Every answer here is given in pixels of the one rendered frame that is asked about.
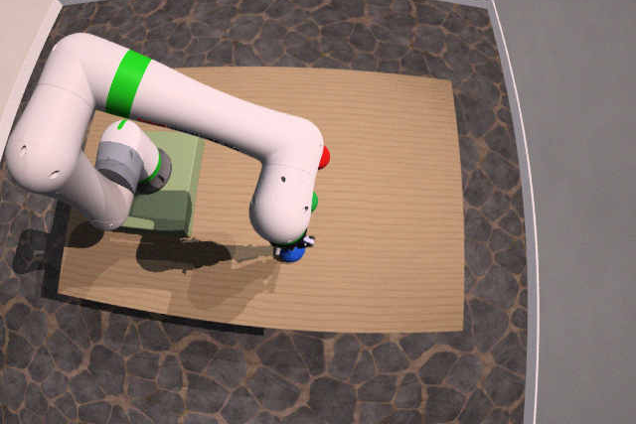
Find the red dome bell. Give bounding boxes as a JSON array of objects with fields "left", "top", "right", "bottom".
[{"left": 318, "top": 146, "right": 330, "bottom": 169}]

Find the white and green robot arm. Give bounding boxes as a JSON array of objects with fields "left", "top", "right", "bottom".
[{"left": 5, "top": 33, "right": 324, "bottom": 255}]

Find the blue dome-shaped bell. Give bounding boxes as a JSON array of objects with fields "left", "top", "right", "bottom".
[{"left": 278, "top": 247, "right": 305, "bottom": 262}]

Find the green dome bell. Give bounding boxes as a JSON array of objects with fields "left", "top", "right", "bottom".
[{"left": 311, "top": 191, "right": 318, "bottom": 212}]

